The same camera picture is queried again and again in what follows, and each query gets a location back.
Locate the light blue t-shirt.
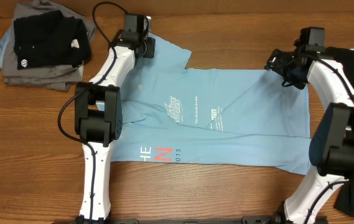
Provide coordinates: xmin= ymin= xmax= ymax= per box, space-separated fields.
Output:
xmin=112 ymin=37 xmax=310 ymax=174

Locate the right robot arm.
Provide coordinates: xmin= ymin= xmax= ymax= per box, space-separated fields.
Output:
xmin=264 ymin=27 xmax=354 ymax=224

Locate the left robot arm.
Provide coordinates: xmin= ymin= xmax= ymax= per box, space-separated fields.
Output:
xmin=75 ymin=13 xmax=156 ymax=223

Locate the black folded shirt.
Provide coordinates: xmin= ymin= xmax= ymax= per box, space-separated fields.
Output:
xmin=14 ymin=11 xmax=91 ymax=70

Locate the light blue folded garment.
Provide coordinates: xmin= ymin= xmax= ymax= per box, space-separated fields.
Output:
xmin=0 ymin=27 xmax=11 ymax=69

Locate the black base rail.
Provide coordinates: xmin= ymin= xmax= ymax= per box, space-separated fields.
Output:
xmin=52 ymin=215 xmax=329 ymax=224

